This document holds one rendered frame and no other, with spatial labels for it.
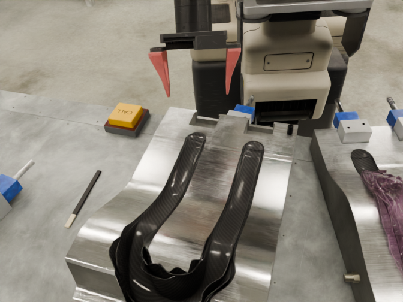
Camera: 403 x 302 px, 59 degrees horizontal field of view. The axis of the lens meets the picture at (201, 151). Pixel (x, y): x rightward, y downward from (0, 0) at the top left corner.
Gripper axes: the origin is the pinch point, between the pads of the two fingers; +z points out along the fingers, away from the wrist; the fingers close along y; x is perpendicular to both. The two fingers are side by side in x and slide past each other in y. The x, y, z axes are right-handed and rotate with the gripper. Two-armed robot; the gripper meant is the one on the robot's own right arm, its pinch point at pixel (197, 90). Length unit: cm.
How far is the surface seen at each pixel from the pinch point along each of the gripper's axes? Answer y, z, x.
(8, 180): -37.7, 15.9, 3.0
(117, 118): -19.3, 8.4, 18.7
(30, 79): -126, 17, 187
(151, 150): -9.3, 11.0, 2.6
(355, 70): 93, 21, 180
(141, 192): -9.9, 15.3, -6.3
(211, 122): 1.8, 8.5, 11.4
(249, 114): 9.8, 8.1, 15.6
